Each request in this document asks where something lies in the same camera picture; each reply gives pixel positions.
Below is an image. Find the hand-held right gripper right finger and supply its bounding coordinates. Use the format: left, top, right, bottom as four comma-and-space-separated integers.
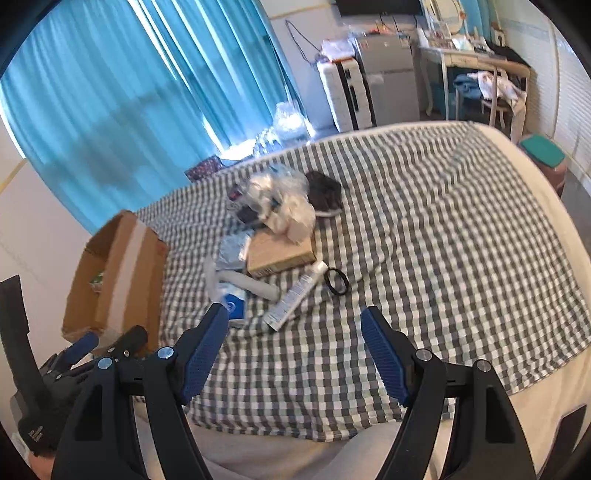
360, 305, 539, 480

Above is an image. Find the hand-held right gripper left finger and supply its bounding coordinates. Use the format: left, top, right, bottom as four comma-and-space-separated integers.
51, 302, 230, 480

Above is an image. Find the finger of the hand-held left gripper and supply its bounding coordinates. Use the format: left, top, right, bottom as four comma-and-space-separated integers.
92, 325, 149, 360
48, 332, 100, 370

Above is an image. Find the silver blister pack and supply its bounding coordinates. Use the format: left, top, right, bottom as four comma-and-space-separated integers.
219, 232, 253, 274

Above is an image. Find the person's left forearm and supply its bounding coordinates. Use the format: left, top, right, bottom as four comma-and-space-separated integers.
25, 453, 58, 480

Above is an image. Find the blue and white packet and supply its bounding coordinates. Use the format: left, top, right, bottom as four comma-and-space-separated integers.
216, 290, 249, 329

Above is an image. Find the white cylinder roll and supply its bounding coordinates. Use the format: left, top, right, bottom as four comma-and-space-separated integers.
208, 265, 280, 304

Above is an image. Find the white tube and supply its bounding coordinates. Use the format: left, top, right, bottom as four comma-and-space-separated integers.
262, 260, 328, 332

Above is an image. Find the grey checked blanket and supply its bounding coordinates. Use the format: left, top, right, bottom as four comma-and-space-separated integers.
134, 122, 586, 445

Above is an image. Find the small brown cardboard box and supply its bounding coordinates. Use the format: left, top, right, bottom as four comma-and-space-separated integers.
247, 229, 318, 278

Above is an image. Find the white cotton pad bag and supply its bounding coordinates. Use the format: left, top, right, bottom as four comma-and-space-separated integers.
265, 191, 317, 246

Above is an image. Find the dark wrapped packet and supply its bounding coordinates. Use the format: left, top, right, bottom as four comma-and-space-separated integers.
228, 165, 311, 228

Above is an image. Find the dark brown pouch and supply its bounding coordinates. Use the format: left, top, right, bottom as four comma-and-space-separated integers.
306, 170, 345, 217

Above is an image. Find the dark patterned box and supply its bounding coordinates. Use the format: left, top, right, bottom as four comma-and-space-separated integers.
184, 155, 223, 184

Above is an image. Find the blue curtain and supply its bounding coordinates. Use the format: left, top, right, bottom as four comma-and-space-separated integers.
0, 0, 306, 234

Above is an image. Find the white suitcase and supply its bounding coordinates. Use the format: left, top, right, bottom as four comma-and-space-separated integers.
317, 60, 376, 134

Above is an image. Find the grey mini fridge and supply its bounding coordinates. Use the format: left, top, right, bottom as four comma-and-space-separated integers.
355, 34, 422, 128

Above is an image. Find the chair with clothes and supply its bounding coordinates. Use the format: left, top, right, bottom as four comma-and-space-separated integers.
454, 65, 528, 136

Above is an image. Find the wooden desk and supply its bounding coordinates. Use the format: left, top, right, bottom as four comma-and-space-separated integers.
418, 44, 533, 139

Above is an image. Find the white plastic bag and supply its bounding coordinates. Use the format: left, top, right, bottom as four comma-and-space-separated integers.
320, 39, 357, 64

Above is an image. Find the oval mirror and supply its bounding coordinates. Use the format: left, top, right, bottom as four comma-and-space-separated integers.
431, 0, 468, 36

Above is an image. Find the black television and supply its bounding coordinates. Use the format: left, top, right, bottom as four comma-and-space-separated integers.
334, 0, 424, 18

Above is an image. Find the black hair tie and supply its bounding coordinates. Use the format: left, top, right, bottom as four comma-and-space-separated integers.
322, 268, 350, 296

